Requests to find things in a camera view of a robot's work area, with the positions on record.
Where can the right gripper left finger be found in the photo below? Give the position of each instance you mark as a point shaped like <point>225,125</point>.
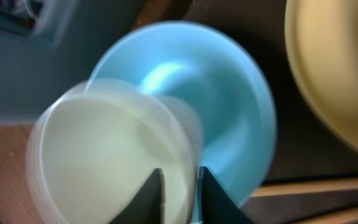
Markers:
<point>148,203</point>

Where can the grey plastic dishwasher rack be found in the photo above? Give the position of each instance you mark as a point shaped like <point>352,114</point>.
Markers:
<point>43,21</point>

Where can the white plastic cup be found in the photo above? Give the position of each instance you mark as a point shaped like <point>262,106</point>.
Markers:
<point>105,143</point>

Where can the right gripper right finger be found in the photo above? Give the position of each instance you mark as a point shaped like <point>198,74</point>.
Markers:
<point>216,206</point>

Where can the yellow round plate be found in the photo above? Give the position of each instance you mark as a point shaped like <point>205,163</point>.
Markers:
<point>321,38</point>

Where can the light blue bowl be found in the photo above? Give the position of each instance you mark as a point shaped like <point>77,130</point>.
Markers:
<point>216,77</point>

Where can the brown plastic serving tray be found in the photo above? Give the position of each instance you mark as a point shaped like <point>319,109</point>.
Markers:
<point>305,149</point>

